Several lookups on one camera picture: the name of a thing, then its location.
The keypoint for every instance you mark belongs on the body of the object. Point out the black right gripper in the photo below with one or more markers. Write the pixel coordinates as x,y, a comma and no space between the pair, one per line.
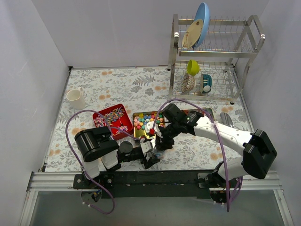
164,135

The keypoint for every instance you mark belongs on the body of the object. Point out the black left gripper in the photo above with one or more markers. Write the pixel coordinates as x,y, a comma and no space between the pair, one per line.
146,160

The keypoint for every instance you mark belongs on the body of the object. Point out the clear glass jar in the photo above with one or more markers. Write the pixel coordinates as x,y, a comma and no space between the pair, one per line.
157,154

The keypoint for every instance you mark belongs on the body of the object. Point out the red tin of swirl lollipops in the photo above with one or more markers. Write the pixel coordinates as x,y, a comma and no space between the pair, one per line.
116,116

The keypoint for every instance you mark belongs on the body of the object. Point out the metal scoop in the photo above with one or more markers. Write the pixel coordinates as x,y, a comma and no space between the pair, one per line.
226,120

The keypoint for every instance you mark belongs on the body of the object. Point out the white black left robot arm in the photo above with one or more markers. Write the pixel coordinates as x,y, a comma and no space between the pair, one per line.
98,145

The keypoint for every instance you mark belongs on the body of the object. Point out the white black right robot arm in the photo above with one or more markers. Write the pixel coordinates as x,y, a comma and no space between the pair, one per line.
256,150

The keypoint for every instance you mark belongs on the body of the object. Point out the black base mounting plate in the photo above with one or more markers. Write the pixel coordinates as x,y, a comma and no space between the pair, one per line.
168,183

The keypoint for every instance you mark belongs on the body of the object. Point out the patterned brown bowl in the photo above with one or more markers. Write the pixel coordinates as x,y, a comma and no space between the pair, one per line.
188,83

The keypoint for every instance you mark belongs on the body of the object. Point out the teal white bowl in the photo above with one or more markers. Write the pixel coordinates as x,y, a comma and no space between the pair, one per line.
205,83

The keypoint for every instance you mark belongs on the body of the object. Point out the green bowl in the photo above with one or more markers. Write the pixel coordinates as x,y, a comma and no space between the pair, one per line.
193,68

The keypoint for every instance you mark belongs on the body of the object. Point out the steel dish rack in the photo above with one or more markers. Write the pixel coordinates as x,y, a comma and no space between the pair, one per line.
226,54

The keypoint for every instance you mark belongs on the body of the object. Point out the white cup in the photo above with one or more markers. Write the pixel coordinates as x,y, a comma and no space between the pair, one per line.
76,98

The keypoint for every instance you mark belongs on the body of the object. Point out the cream plate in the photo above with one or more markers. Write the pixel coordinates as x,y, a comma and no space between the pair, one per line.
192,34

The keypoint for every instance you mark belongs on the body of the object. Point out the blue plate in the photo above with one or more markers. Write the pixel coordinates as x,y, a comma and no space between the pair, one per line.
203,13

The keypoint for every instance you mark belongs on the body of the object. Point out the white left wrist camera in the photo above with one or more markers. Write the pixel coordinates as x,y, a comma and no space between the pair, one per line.
148,146

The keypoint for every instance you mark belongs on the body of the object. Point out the aluminium frame rail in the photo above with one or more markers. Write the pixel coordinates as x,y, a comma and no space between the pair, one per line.
51,181

